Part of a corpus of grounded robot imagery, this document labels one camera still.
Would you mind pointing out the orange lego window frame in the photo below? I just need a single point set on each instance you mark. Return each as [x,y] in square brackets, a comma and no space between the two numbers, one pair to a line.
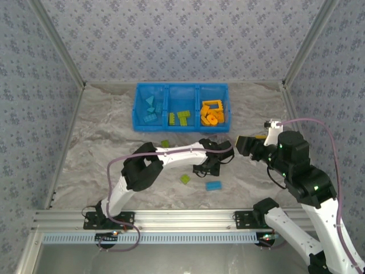
[221,106]

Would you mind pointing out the blue three-compartment bin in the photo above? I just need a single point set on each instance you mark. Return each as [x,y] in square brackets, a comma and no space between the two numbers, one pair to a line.
[182,97]

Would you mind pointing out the aluminium left side rail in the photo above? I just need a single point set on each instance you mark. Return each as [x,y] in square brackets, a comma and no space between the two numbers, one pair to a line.
[66,145]

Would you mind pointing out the aluminium left frame post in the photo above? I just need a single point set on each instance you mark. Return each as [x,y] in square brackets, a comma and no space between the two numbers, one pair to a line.
[57,42]

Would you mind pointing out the aluminium front rail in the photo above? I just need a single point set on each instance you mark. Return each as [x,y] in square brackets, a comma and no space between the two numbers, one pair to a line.
[182,218]

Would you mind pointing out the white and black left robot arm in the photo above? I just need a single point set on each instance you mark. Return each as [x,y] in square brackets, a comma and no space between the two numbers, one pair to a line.
[182,155]

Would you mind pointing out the orange round lego piece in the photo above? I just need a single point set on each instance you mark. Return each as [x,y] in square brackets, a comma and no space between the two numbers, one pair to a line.
[211,121]

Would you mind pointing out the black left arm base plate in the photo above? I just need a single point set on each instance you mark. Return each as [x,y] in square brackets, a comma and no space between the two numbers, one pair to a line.
[128,222]

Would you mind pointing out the small green lego brick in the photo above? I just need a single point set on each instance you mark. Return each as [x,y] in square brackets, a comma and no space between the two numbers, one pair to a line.
[185,179]

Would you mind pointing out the grey metal lower panel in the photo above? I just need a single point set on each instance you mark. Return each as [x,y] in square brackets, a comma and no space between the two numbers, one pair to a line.
[171,259]

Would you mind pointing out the small teal lego brick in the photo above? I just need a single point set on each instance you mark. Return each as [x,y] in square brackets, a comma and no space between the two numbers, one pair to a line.
[150,109]

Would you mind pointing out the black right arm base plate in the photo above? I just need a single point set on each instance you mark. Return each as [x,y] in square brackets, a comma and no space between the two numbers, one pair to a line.
[242,221]

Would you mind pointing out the blue lego wedge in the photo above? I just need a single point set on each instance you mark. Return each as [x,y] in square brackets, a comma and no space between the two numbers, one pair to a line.
[149,100]

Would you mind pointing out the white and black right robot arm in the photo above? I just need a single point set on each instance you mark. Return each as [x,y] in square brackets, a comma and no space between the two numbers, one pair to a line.
[328,225]

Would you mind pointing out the aluminium right frame post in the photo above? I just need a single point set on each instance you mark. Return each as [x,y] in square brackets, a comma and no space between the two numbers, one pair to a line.
[310,42]

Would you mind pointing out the long green lego brick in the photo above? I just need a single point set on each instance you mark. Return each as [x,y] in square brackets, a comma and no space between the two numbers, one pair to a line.
[184,114]
[172,118]

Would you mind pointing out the aluminium frame post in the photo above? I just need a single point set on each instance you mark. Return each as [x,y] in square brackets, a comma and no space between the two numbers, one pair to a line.
[57,42]
[310,42]

